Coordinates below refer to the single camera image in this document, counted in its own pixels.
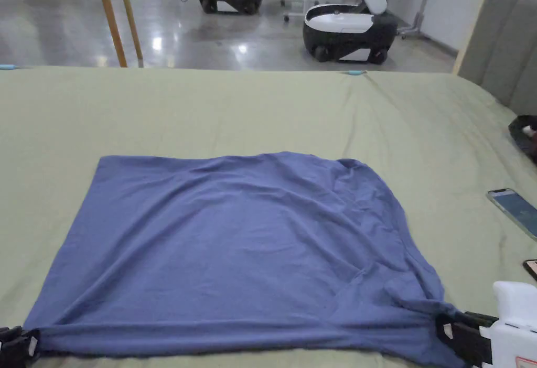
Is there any blue shirt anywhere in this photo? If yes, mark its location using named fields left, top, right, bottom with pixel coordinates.
left=23, top=151, right=469, bottom=368

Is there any bed with pale green sheet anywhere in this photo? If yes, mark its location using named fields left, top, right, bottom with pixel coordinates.
left=0, top=65, right=537, bottom=368

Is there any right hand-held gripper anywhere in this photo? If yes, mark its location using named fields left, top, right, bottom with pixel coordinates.
left=435, top=280, right=537, bottom=368

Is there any black bag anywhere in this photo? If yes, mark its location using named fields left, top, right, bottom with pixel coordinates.
left=508, top=114, right=537, bottom=164

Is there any grey padded headboard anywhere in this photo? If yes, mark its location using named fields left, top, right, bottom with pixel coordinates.
left=452, top=0, right=537, bottom=111

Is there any smartphone with lit screen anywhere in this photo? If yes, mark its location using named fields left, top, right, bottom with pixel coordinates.
left=486, top=188, right=537, bottom=242

